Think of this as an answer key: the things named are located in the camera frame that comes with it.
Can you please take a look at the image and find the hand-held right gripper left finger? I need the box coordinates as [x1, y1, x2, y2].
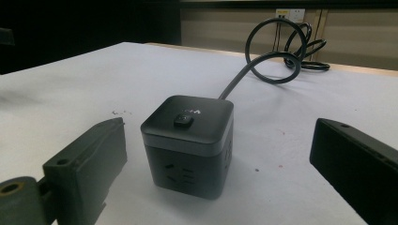
[38, 116, 129, 225]

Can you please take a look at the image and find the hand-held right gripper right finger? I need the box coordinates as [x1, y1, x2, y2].
[309, 117, 398, 225]

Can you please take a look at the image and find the black cube power socket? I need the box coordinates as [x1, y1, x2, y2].
[140, 95, 235, 201]

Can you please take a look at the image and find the white table cover sheet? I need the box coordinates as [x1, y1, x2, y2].
[0, 41, 398, 225]

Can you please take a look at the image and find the black power cable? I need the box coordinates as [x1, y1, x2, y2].
[218, 17, 331, 101]

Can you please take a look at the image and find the white wall outlet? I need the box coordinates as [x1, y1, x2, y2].
[274, 7, 306, 24]

